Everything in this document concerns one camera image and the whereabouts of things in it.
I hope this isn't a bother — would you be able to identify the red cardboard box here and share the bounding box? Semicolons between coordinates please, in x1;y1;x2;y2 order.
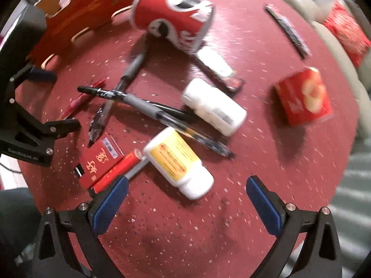
27;0;163;68

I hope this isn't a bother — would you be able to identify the black marker pen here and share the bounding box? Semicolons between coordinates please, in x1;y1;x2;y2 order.
77;85;199;123

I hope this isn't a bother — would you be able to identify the small red cup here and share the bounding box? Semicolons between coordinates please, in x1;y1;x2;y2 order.
272;66;334;126

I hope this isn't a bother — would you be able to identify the red cigarette pack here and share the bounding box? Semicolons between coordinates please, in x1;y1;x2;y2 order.
74;137;125;189

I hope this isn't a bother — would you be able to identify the plain white pill bottle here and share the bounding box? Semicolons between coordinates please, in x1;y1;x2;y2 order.
181;78;247;137

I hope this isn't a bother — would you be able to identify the red chip can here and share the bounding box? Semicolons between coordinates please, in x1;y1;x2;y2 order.
131;0;216;55

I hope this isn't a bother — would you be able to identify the dark printed pen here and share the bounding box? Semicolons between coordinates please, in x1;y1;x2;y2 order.
264;3;311;61

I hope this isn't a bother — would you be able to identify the white bottle yellow label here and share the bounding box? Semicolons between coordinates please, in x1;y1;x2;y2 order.
142;126;215;200

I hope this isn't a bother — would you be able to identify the red pen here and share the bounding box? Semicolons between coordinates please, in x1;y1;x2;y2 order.
56;79;106;120

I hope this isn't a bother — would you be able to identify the black gel pen grey grip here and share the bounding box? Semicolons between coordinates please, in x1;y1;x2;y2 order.
122;93;235;159
87;53;147;148

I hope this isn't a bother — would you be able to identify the grey striped rug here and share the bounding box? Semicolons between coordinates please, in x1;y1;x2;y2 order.
301;148;371;278

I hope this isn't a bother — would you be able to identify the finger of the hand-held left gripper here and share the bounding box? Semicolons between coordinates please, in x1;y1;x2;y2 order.
7;62;58;105
9;101;81;147

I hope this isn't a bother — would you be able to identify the red tube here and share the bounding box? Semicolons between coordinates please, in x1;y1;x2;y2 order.
89;148;149;194

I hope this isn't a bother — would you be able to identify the beige sofa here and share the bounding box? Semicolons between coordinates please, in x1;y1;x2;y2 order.
281;0;371;139

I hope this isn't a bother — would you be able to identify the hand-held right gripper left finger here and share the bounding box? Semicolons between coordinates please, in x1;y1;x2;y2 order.
30;176;129;278

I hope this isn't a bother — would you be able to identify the person's leg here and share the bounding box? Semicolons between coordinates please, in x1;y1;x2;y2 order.
0;188;44;278

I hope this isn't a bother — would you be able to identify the dark grey block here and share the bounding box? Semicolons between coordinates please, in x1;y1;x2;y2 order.
0;4;48;67

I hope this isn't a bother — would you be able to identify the red cushion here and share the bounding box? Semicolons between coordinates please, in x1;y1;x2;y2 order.
322;0;371;68

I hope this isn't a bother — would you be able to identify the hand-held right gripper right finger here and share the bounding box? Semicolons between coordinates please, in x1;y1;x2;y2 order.
246;175;344;278

